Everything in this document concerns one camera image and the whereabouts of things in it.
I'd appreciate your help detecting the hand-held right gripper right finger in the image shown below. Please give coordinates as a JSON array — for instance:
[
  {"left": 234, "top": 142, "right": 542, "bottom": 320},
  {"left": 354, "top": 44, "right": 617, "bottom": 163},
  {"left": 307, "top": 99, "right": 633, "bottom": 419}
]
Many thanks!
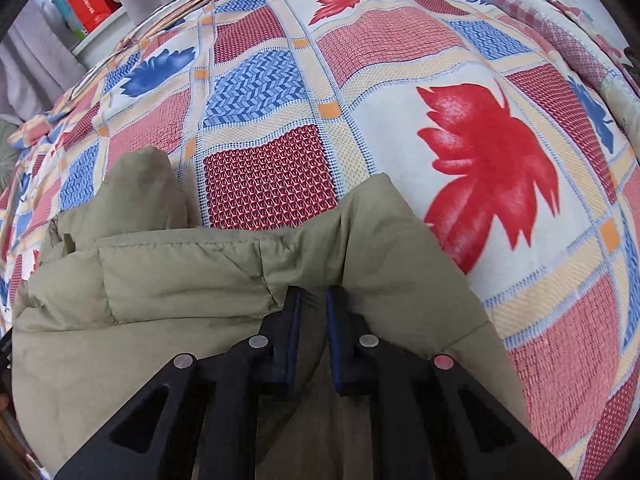
[{"left": 326, "top": 287, "right": 573, "bottom": 480}]

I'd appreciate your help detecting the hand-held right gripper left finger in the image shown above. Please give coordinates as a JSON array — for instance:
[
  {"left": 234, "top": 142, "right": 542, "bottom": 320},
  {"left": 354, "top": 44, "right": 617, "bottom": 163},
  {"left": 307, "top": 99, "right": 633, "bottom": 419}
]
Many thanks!
[{"left": 54, "top": 286, "right": 305, "bottom": 480}]

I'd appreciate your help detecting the olive green padded jacket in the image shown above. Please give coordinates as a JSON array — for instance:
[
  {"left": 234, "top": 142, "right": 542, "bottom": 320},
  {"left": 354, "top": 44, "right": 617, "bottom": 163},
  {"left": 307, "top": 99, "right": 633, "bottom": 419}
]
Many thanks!
[{"left": 10, "top": 147, "right": 532, "bottom": 480}]

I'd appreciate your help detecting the leaf print checked quilt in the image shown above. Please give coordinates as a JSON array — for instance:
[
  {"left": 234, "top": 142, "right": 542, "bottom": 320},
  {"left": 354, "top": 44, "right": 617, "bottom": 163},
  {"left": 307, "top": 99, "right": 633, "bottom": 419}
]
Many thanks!
[{"left": 0, "top": 0, "right": 640, "bottom": 480}]

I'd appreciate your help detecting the round grey-green pleated cushion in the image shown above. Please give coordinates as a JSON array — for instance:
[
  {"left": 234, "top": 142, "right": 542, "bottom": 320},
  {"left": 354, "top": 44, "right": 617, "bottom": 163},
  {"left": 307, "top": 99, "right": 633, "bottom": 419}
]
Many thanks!
[{"left": 0, "top": 115, "right": 26, "bottom": 181}]

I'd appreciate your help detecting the white windowsill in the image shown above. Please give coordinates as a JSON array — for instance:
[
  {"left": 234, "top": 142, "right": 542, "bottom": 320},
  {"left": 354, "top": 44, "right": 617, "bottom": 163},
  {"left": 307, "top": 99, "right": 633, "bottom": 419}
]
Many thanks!
[{"left": 70, "top": 7, "right": 136, "bottom": 56}]

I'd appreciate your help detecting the grey curtain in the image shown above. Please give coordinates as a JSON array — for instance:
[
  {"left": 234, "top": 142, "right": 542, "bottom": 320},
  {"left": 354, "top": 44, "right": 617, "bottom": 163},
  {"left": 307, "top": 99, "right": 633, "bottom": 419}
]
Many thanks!
[{"left": 0, "top": 0, "right": 173, "bottom": 126}]

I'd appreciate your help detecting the red box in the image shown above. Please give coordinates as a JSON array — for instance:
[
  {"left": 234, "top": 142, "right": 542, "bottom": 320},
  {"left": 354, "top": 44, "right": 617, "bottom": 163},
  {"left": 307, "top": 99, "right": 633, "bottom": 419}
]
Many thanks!
[{"left": 62, "top": 0, "right": 124, "bottom": 34}]

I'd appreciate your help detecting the colourful printed box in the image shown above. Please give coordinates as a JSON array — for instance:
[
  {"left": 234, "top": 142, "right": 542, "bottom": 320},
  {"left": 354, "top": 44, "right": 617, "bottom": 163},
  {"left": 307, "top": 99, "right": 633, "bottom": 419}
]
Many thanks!
[{"left": 50, "top": 0, "right": 85, "bottom": 43}]

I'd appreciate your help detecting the pink floral blanket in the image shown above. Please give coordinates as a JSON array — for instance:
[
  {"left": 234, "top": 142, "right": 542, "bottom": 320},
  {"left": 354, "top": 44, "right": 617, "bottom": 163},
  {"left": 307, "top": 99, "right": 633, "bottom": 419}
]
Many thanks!
[{"left": 405, "top": 0, "right": 640, "bottom": 131}]

